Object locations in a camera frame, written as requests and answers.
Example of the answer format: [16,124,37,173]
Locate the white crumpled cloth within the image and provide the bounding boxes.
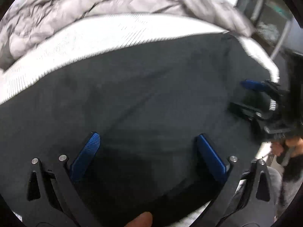
[257,22,280,43]

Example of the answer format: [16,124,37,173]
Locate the grey quilted comforter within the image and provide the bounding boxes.
[0,0,255,70]

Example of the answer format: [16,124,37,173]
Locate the metal shelf rack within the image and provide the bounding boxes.
[237,0,297,61]

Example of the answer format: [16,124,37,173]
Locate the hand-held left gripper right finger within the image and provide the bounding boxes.
[194,134,279,227]

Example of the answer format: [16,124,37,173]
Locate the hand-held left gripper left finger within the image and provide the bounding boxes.
[26,131,103,227]

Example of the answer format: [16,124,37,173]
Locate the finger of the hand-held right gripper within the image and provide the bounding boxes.
[229,101,264,122]
[240,79,281,94]

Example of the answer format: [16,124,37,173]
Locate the person's right hand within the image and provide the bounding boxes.
[271,138,303,164]

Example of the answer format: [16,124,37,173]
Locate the person's left hand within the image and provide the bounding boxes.
[124,211,153,227]

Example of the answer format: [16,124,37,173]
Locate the white patterned mattress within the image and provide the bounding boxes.
[0,13,281,106]

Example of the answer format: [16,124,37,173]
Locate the teal item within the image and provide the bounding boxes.
[271,4,290,16]

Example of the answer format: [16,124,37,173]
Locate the black pants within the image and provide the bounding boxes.
[0,32,276,227]

